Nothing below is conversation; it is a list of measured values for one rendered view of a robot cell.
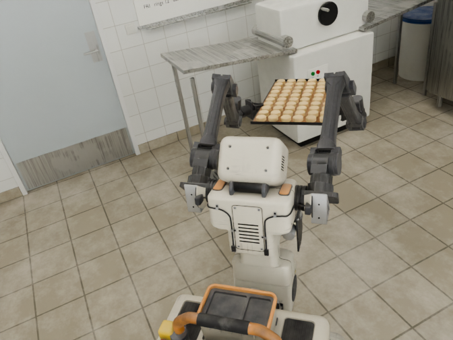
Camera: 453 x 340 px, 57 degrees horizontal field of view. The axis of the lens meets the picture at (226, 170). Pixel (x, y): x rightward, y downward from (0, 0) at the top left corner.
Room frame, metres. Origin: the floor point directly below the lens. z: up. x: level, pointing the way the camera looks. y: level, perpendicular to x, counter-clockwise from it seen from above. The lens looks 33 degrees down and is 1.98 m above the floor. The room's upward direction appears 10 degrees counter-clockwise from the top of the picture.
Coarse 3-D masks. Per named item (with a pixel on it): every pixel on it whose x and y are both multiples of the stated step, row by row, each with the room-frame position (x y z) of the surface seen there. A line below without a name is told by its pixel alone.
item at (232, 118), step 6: (234, 84) 1.66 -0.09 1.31; (234, 90) 1.64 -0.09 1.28; (228, 96) 1.68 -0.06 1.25; (234, 96) 1.68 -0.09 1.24; (228, 102) 1.71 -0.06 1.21; (234, 102) 1.79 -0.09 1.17; (228, 108) 1.75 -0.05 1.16; (234, 108) 1.79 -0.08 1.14; (228, 114) 1.79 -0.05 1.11; (234, 114) 1.80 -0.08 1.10; (228, 120) 1.85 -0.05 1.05; (234, 120) 1.83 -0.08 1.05; (228, 126) 1.89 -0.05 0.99; (234, 126) 1.89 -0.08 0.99
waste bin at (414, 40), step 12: (408, 12) 4.40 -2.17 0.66; (420, 12) 4.33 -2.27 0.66; (432, 12) 4.26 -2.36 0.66; (408, 24) 4.18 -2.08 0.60; (420, 24) 4.08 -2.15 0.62; (408, 36) 4.18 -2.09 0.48; (420, 36) 4.08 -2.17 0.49; (408, 48) 4.18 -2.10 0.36; (420, 48) 4.08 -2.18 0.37; (408, 60) 4.17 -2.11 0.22; (420, 60) 4.08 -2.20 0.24; (408, 72) 4.17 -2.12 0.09; (420, 72) 4.08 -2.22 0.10
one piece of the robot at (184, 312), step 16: (256, 288) 1.00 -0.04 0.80; (176, 304) 0.98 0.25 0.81; (192, 304) 0.97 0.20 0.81; (176, 320) 0.78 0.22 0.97; (192, 320) 0.76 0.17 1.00; (208, 320) 0.74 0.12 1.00; (224, 320) 0.73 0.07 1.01; (240, 320) 0.73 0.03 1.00; (288, 320) 0.84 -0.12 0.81; (304, 320) 0.83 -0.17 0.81; (320, 320) 0.82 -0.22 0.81; (160, 336) 0.79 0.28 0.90; (192, 336) 0.84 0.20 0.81; (272, 336) 0.68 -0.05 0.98; (288, 336) 0.78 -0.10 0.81; (304, 336) 0.77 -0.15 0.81; (320, 336) 0.76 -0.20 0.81
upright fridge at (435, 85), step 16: (448, 0) 3.41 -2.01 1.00; (448, 16) 3.39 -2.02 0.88; (448, 32) 3.36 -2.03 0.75; (432, 48) 3.49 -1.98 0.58; (448, 48) 3.34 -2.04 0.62; (432, 64) 3.47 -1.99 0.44; (448, 64) 3.32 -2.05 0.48; (432, 80) 3.45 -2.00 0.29; (448, 80) 3.30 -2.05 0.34; (448, 96) 3.27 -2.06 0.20
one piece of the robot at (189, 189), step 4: (188, 184) 1.19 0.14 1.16; (188, 188) 1.19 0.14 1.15; (192, 188) 1.18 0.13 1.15; (188, 192) 1.18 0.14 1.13; (192, 192) 1.18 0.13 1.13; (188, 196) 1.18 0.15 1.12; (192, 196) 1.18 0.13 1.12; (188, 200) 1.18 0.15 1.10; (192, 200) 1.18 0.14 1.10; (188, 204) 1.18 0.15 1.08; (192, 204) 1.17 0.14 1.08; (188, 208) 1.18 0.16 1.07; (192, 208) 1.17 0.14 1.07; (196, 208) 1.17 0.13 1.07; (200, 208) 1.16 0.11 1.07
